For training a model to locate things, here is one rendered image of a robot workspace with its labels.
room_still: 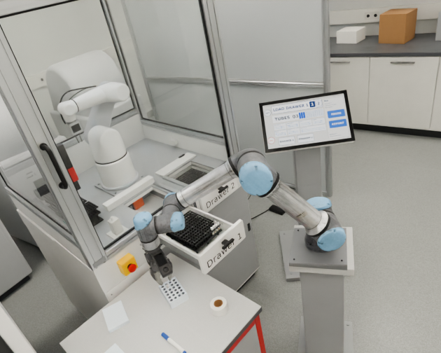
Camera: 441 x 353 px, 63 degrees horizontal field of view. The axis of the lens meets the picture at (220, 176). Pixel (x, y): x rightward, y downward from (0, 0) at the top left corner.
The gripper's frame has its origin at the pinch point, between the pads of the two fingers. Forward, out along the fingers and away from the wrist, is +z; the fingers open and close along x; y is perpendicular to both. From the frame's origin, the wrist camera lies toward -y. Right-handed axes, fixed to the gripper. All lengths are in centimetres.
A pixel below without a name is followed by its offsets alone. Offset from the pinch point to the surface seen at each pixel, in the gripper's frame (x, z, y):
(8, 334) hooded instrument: 53, -29, -16
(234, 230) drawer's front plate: -37.0, -7.5, -1.0
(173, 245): -11.7, -4.3, 13.8
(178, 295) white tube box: -1.7, 4.1, -6.5
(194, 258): -15.3, -3.9, 0.1
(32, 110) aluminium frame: 19, -82, 19
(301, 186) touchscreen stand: -110, 22, 36
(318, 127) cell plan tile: -118, -21, 26
